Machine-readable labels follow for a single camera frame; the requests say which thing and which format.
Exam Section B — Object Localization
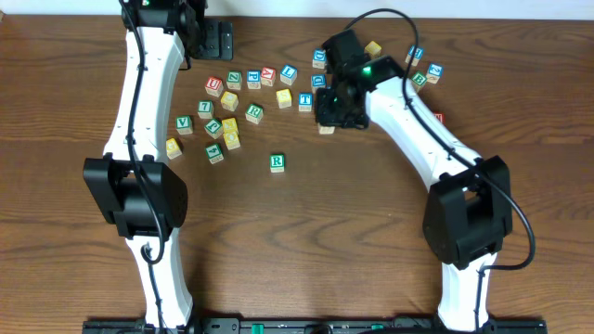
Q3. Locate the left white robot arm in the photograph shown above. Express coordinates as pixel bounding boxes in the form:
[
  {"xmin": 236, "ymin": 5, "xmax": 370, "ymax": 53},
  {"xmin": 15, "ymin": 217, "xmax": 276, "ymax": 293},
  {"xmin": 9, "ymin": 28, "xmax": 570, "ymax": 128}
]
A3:
[{"xmin": 83, "ymin": 0, "xmax": 233, "ymax": 333}]

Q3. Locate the yellow S block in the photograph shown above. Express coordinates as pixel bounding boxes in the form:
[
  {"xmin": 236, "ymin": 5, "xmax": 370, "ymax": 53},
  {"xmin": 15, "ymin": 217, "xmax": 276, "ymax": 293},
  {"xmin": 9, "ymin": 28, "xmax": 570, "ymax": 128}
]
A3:
[{"xmin": 276, "ymin": 89, "xmax": 292, "ymax": 109}]

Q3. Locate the red M block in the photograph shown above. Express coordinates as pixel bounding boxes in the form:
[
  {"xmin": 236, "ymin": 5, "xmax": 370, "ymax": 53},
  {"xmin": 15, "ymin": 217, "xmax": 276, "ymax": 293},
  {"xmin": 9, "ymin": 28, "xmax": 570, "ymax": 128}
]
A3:
[{"xmin": 433, "ymin": 113, "xmax": 445, "ymax": 124}]

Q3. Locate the yellow O block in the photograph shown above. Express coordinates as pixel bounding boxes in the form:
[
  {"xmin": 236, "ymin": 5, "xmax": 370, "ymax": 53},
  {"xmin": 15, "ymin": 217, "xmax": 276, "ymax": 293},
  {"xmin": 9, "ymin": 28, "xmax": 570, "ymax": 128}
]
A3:
[
  {"xmin": 224, "ymin": 132, "xmax": 241, "ymax": 150},
  {"xmin": 317, "ymin": 124, "xmax": 335, "ymax": 135}
]

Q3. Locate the green 7 block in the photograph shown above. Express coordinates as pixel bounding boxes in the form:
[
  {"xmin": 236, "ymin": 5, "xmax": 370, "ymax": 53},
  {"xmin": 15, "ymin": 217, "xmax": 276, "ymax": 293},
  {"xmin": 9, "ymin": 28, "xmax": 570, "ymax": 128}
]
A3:
[{"xmin": 197, "ymin": 100, "xmax": 214, "ymax": 120}]

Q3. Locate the green Z block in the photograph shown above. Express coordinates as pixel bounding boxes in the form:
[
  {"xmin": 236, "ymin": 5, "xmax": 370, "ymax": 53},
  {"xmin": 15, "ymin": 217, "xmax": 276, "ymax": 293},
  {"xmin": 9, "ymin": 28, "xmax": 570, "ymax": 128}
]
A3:
[{"xmin": 226, "ymin": 71, "xmax": 242, "ymax": 90}]

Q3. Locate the blue d block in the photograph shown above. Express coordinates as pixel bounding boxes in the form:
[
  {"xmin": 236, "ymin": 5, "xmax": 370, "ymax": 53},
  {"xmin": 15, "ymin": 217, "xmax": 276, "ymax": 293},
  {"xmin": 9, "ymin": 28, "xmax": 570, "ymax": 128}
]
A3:
[
  {"xmin": 311, "ymin": 74, "xmax": 327, "ymax": 93},
  {"xmin": 312, "ymin": 49, "xmax": 327, "ymax": 70}
]

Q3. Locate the blue D block upper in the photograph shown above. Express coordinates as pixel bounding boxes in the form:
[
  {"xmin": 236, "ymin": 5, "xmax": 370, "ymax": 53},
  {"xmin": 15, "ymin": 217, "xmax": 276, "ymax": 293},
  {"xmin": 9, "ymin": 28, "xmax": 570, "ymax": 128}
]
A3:
[{"xmin": 312, "ymin": 49, "xmax": 327, "ymax": 70}]

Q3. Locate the green R block placed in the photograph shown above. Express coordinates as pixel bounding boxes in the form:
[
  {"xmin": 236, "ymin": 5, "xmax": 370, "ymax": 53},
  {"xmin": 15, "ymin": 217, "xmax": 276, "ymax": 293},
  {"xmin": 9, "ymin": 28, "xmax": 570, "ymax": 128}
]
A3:
[{"xmin": 269, "ymin": 154, "xmax": 286, "ymax": 173}]

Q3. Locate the yellow K block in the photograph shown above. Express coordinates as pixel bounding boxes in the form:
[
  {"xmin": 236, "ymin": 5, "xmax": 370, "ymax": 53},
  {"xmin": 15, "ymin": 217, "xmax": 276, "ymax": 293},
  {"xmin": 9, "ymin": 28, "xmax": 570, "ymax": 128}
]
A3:
[{"xmin": 222, "ymin": 118, "xmax": 239, "ymax": 134}]

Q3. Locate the green V block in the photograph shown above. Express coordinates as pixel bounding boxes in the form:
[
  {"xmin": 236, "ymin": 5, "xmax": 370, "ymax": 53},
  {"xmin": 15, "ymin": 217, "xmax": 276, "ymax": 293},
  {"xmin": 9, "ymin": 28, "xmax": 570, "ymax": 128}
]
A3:
[{"xmin": 175, "ymin": 115, "xmax": 193, "ymax": 135}]

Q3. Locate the yellow block top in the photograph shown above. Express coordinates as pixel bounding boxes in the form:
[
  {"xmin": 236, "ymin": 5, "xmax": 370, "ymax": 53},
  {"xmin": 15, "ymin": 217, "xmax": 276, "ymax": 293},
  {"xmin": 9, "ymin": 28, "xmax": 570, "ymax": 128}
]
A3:
[{"xmin": 364, "ymin": 41, "xmax": 382, "ymax": 58}]

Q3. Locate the green R block left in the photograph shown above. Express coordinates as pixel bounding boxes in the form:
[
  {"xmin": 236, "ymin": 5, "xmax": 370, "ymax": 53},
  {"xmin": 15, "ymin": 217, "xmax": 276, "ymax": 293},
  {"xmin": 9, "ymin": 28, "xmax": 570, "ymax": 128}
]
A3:
[{"xmin": 245, "ymin": 104, "xmax": 264, "ymax": 124}]

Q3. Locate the red A block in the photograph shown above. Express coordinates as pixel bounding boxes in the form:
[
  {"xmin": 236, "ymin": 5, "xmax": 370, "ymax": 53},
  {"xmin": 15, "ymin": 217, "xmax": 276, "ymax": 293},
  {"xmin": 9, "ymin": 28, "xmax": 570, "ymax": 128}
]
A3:
[{"xmin": 261, "ymin": 67, "xmax": 277, "ymax": 86}]

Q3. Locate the green B block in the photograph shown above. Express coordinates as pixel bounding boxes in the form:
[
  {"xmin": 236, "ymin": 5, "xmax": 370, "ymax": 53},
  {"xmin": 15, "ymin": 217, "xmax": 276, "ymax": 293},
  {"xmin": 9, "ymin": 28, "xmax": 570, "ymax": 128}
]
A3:
[{"xmin": 410, "ymin": 71, "xmax": 428, "ymax": 92}]

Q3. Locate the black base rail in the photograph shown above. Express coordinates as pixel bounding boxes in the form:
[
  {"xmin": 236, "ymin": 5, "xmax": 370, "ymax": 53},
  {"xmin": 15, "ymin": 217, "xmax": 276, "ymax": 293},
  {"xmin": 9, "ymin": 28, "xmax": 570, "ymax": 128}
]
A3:
[{"xmin": 82, "ymin": 315, "xmax": 549, "ymax": 334}]

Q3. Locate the blue L block upper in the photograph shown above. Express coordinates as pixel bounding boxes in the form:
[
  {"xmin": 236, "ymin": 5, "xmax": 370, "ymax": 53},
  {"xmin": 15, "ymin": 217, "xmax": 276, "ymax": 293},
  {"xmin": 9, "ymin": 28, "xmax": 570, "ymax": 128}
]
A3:
[{"xmin": 279, "ymin": 64, "xmax": 298, "ymax": 85}]

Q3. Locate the red U block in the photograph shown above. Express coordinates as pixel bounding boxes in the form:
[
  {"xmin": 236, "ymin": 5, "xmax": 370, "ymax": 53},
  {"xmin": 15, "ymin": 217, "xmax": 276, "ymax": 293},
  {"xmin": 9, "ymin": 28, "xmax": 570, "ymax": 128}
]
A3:
[{"xmin": 204, "ymin": 76, "xmax": 224, "ymax": 97}]

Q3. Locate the green J block left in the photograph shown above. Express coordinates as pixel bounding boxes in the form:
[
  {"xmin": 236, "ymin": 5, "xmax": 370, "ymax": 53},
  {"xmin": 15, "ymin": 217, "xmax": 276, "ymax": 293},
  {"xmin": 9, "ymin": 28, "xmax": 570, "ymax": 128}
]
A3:
[{"xmin": 204, "ymin": 119, "xmax": 224, "ymax": 139}]

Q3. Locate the blue D block lower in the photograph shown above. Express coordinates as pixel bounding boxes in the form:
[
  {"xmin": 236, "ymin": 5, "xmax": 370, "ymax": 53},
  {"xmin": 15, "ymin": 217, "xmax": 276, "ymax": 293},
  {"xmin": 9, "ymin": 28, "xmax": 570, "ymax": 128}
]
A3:
[{"xmin": 311, "ymin": 74, "xmax": 327, "ymax": 93}]

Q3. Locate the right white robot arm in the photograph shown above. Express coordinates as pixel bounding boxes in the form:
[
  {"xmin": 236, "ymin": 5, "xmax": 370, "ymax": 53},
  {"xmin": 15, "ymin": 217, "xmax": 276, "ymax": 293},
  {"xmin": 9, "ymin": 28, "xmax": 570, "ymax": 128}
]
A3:
[{"xmin": 315, "ymin": 30, "xmax": 512, "ymax": 332}]

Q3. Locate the yellow G block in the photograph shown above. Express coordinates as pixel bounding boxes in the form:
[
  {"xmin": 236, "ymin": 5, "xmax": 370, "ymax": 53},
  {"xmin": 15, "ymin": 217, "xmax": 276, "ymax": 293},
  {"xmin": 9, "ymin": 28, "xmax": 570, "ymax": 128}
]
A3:
[{"xmin": 166, "ymin": 138, "xmax": 183, "ymax": 160}]

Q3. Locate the blue T block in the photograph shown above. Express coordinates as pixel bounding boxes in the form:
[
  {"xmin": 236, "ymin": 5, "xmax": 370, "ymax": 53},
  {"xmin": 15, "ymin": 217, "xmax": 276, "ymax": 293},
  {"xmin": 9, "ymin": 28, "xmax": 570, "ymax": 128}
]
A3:
[{"xmin": 298, "ymin": 93, "xmax": 313, "ymax": 112}]

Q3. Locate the green 4 block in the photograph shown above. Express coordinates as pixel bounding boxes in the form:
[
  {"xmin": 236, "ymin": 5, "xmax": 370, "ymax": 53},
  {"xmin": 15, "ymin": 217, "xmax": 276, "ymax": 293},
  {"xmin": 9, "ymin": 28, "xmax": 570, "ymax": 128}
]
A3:
[{"xmin": 205, "ymin": 143, "xmax": 224, "ymax": 164}]

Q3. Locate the blue P block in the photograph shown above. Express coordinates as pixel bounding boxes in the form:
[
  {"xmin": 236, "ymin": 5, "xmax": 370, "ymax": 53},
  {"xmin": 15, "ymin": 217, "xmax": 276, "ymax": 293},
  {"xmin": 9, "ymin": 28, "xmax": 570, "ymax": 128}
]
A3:
[{"xmin": 246, "ymin": 70, "xmax": 262, "ymax": 89}]

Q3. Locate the blue H block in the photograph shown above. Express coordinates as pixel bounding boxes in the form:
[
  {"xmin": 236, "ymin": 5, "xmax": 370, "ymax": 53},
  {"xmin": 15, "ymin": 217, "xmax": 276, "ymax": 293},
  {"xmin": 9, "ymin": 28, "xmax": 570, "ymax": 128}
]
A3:
[{"xmin": 405, "ymin": 45, "xmax": 424, "ymax": 67}]

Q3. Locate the blue 2 block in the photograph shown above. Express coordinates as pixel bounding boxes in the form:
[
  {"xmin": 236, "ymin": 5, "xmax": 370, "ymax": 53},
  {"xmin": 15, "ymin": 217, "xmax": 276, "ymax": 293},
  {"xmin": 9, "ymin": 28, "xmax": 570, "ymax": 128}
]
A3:
[{"xmin": 426, "ymin": 63, "xmax": 444, "ymax": 84}]

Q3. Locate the yellow C block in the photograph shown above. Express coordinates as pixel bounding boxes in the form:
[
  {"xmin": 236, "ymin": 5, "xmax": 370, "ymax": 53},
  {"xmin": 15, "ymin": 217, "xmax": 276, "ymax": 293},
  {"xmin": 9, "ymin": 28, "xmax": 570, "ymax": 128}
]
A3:
[{"xmin": 221, "ymin": 91, "xmax": 239, "ymax": 112}]

